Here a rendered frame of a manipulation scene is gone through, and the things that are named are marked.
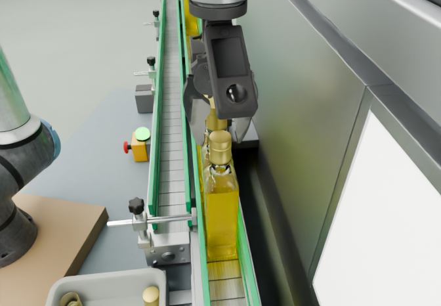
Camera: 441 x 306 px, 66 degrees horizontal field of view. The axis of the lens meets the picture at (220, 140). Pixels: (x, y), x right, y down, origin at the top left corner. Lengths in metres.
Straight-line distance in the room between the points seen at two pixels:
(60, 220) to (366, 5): 0.82
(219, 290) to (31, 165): 0.49
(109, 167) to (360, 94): 0.88
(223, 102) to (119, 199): 0.68
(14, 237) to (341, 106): 0.74
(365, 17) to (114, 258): 0.74
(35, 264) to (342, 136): 0.72
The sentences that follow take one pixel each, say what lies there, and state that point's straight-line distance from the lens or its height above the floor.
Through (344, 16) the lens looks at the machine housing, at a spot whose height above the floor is 1.35.
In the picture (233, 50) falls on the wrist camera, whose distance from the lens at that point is 0.41.
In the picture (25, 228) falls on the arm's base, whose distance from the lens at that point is 0.91.
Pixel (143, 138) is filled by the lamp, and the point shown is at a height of 0.84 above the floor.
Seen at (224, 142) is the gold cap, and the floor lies 1.16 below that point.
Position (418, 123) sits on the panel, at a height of 1.32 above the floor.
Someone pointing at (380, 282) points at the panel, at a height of 1.17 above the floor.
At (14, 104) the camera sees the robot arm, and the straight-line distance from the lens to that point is 0.81.
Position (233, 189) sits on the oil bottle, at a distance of 0.55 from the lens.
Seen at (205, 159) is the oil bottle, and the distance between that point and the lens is 0.59.
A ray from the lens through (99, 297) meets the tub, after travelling 0.82.
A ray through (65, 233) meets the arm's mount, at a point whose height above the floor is 0.79.
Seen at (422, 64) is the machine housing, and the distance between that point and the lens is 0.29.
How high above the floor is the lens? 1.48
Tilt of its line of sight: 39 degrees down
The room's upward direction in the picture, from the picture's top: straight up
